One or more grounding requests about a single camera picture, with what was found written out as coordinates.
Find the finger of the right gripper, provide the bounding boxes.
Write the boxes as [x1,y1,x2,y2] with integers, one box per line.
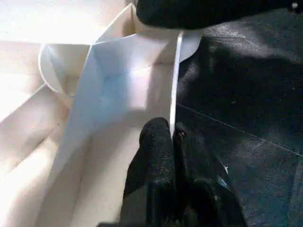
[134,0,303,30]

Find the white plastic table top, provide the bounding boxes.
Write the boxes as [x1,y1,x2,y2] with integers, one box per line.
[0,0,205,227]

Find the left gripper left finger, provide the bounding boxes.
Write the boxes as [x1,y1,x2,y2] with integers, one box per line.
[120,118,178,227]

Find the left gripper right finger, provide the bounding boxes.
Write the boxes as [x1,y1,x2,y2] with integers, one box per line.
[172,126,248,227]

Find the black work mat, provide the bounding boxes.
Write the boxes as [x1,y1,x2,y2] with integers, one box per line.
[169,5,303,227]

